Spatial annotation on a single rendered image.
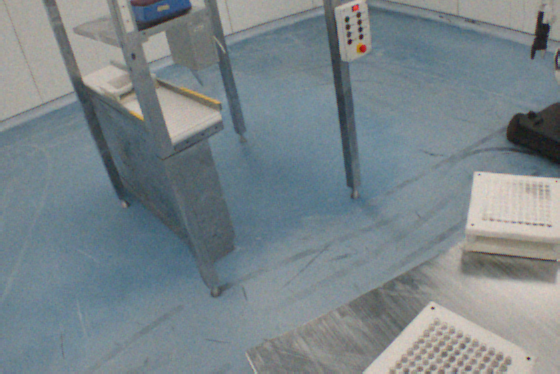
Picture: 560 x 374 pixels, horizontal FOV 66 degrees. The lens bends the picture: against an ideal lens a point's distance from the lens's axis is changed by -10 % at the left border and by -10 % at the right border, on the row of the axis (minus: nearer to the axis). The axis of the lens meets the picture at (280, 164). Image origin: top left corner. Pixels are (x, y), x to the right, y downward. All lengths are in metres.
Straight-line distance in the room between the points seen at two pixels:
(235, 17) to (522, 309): 5.19
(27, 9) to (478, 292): 4.91
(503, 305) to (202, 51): 1.39
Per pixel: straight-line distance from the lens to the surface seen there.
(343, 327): 1.06
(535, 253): 1.21
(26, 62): 5.41
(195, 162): 2.17
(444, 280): 1.14
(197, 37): 1.87
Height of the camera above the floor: 1.63
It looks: 32 degrees down
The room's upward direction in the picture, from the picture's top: 11 degrees counter-clockwise
